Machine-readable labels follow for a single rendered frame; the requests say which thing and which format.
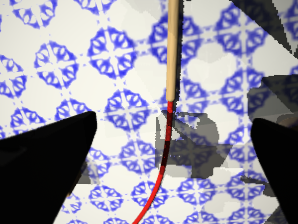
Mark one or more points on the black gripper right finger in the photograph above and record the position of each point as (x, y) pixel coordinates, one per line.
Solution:
(276, 148)

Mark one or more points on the wooden stick with red string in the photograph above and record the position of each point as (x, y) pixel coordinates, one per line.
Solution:
(171, 79)

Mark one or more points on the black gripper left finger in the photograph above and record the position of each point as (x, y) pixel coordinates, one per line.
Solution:
(39, 167)

